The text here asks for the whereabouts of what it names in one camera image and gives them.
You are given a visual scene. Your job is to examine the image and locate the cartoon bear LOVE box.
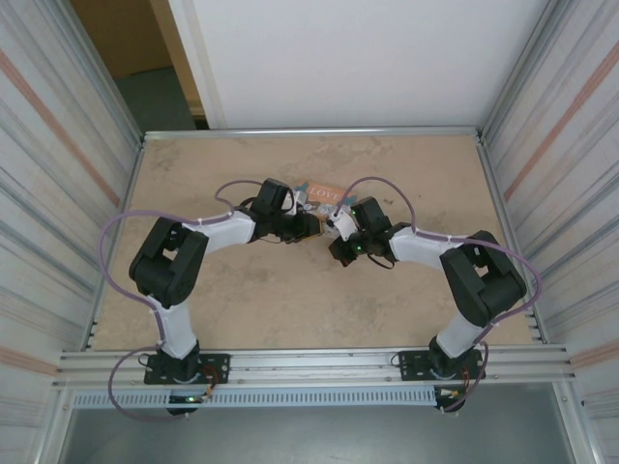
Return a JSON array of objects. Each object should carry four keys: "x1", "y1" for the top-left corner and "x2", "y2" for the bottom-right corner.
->
[{"x1": 293, "y1": 178, "x2": 362, "y2": 237}]

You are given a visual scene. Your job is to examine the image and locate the small controller board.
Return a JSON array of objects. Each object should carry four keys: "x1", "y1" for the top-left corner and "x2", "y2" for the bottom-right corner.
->
[
  {"x1": 167, "y1": 392, "x2": 214, "y2": 406},
  {"x1": 434, "y1": 385, "x2": 466, "y2": 403}
]

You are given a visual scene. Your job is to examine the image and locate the brown cardboard panel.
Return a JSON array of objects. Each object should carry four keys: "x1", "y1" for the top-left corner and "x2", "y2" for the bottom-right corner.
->
[{"x1": 70, "y1": 0, "x2": 194, "y2": 78}]

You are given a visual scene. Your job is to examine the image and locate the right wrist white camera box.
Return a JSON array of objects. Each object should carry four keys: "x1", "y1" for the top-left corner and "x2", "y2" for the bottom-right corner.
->
[{"x1": 326, "y1": 206, "x2": 358, "y2": 242}]

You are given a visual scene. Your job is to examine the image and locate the aluminium frame bar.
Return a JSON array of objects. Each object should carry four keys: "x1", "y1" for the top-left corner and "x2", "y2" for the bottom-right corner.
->
[
  {"x1": 476, "y1": 137, "x2": 550, "y2": 345},
  {"x1": 86, "y1": 139, "x2": 147, "y2": 352},
  {"x1": 142, "y1": 126, "x2": 485, "y2": 144}
]

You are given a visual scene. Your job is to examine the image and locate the aluminium mounting rail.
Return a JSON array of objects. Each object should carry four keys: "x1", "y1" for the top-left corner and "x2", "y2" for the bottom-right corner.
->
[{"x1": 56, "y1": 343, "x2": 575, "y2": 389}]

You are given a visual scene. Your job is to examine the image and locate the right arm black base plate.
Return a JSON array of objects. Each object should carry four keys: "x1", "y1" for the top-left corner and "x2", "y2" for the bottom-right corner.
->
[{"x1": 398, "y1": 348, "x2": 486, "y2": 383}]

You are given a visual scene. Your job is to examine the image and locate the grey slotted cable duct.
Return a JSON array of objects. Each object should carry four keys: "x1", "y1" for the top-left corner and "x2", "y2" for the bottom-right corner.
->
[{"x1": 72, "y1": 388, "x2": 437, "y2": 408}]

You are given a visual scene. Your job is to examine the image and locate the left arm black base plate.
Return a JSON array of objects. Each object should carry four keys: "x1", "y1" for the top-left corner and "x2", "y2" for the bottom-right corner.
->
[{"x1": 143, "y1": 352, "x2": 231, "y2": 386}]

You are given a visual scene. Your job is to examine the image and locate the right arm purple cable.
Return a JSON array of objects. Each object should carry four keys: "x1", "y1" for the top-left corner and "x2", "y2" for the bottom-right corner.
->
[{"x1": 338, "y1": 175, "x2": 544, "y2": 415}]

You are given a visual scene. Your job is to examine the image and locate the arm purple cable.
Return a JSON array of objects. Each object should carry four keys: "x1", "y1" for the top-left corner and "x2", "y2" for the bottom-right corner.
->
[
  {"x1": 338, "y1": 175, "x2": 544, "y2": 415},
  {"x1": 99, "y1": 179, "x2": 272, "y2": 424}
]

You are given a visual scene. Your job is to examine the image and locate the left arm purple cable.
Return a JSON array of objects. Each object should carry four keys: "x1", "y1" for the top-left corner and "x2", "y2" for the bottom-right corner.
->
[{"x1": 99, "y1": 179, "x2": 272, "y2": 424}]

